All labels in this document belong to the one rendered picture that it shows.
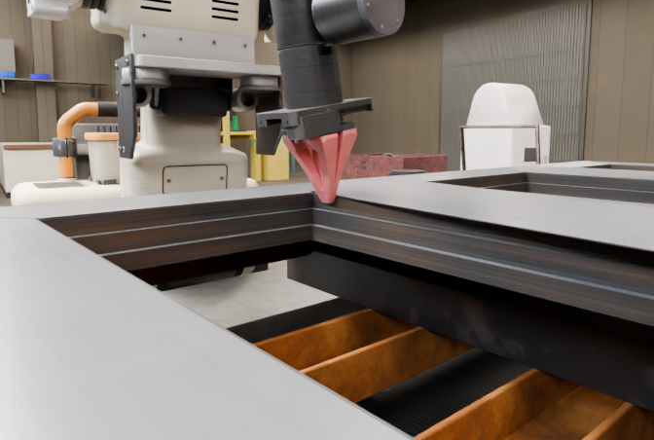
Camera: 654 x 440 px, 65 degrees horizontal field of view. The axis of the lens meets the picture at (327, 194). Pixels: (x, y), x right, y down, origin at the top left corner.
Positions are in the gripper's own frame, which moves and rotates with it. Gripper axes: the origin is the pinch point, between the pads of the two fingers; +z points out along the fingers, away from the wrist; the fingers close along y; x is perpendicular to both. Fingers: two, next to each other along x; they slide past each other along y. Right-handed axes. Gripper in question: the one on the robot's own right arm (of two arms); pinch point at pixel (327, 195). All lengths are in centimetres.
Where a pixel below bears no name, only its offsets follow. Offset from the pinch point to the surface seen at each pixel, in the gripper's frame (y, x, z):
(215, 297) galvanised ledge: -1.9, 28.3, 18.3
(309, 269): 4.7, 11.9, 12.4
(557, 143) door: 798, 392, 148
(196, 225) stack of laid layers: -13.7, 1.8, -0.4
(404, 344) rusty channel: 1.8, -7.0, 15.4
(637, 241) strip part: -0.1, -29.2, 0.0
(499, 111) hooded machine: 471, 285, 50
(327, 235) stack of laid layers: -1.5, -1.2, 3.7
